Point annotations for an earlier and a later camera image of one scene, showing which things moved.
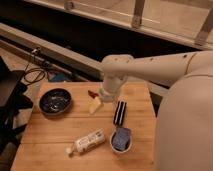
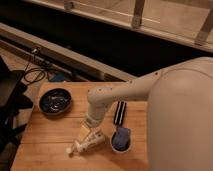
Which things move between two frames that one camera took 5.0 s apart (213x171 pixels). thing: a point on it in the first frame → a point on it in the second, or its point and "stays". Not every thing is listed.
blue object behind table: (58, 77) stays
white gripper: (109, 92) → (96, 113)
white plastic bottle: (86, 143) stays
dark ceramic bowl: (55, 101) stays
